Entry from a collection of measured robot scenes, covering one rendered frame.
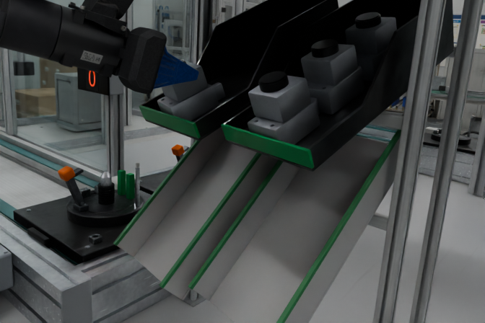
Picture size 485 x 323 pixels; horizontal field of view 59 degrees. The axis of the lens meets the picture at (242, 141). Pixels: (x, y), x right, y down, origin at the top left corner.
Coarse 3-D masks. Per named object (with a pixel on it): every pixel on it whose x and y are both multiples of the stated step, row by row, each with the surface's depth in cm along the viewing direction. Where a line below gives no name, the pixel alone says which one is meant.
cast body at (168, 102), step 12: (180, 60) 53; (180, 84) 51; (192, 84) 52; (204, 84) 53; (216, 84) 56; (168, 96) 54; (180, 96) 52; (192, 96) 53; (204, 96) 53; (216, 96) 54; (168, 108) 52; (180, 108) 52; (192, 108) 53; (204, 108) 54
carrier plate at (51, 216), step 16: (144, 192) 92; (32, 208) 80; (48, 208) 81; (64, 208) 81; (32, 224) 74; (48, 224) 74; (64, 224) 75; (64, 240) 69; (80, 240) 69; (112, 240) 70; (80, 256) 65; (96, 256) 66
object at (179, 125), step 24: (288, 0) 66; (312, 0) 62; (336, 0) 59; (240, 24) 65; (264, 24) 68; (288, 24) 54; (216, 48) 63; (240, 48) 66; (264, 48) 70; (288, 48) 55; (216, 72) 64; (240, 72) 64; (264, 72) 53; (240, 96) 52; (168, 120) 53; (192, 120) 54; (216, 120) 50
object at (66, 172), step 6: (66, 168) 73; (78, 168) 75; (60, 174) 72; (66, 174) 72; (72, 174) 73; (78, 174) 74; (66, 180) 72; (72, 180) 73; (72, 186) 74; (72, 192) 74; (78, 192) 75; (78, 198) 75; (78, 204) 75
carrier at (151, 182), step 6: (156, 174) 104; (162, 174) 104; (144, 180) 99; (150, 180) 100; (156, 180) 100; (162, 180) 100; (144, 186) 96; (150, 186) 96; (156, 186) 96; (150, 192) 94
